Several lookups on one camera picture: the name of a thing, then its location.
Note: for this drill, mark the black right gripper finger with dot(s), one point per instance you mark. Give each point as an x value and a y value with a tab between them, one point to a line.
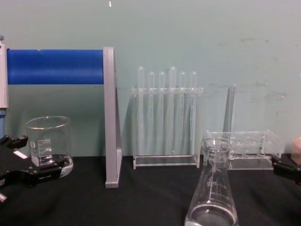
288	170

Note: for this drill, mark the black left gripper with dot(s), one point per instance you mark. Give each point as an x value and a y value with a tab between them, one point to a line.
14	164

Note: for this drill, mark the person's hand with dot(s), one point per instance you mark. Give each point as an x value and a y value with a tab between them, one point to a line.
296	146

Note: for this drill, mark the clear glass beaker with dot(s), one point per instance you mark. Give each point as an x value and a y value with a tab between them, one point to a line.
49	134

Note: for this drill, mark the clear acrylic test tube rack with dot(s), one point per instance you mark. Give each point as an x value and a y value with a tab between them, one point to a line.
256	150

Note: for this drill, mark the clear glass conical flask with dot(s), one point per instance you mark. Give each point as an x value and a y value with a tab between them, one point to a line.
212	188

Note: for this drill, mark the clear glass test tube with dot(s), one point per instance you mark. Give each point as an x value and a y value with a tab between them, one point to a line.
231	106

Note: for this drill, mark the grey stand side panel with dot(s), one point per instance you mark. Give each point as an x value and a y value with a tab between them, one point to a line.
111	117

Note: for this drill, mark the black table cloth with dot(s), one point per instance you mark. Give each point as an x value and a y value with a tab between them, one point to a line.
145	202

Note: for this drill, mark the clear acrylic pipette rack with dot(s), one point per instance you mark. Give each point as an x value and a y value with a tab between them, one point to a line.
164	162

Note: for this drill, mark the clear plastic transfer pipette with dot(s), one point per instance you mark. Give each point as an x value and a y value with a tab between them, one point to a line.
161	82
140	80
151	82

